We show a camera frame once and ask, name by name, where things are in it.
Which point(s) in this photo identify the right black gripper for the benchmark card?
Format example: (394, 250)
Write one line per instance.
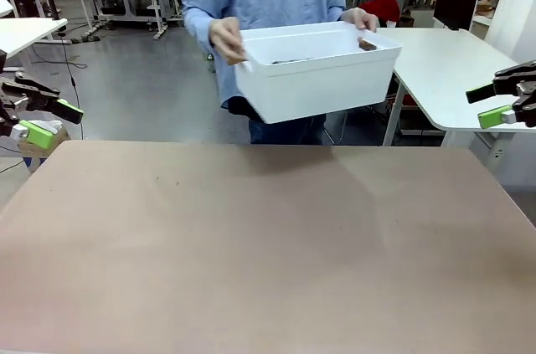
(528, 107)

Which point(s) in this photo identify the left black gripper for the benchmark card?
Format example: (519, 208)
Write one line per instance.
(8, 107)

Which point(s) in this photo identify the white plastic basket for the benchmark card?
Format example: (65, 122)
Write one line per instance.
(318, 82)

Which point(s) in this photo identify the person's left forearm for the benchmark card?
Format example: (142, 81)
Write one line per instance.
(337, 13)

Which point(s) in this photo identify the person's right forearm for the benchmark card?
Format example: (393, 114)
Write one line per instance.
(197, 23)

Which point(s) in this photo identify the person's left hand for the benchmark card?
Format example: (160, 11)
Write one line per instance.
(360, 18)

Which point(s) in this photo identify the person's right hand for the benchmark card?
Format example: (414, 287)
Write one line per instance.
(228, 40)

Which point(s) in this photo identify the white crumpled tissue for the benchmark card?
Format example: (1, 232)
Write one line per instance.
(50, 124)

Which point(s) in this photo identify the brown cardboard box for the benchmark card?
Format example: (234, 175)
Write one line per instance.
(35, 153)

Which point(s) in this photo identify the large white side table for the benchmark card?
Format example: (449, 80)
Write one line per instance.
(439, 78)

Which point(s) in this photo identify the black floor power strip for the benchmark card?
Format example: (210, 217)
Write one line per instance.
(86, 39)

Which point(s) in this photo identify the small white table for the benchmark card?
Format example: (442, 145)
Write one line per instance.
(25, 34)

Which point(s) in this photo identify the red plush hat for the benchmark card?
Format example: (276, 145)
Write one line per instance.
(385, 6)

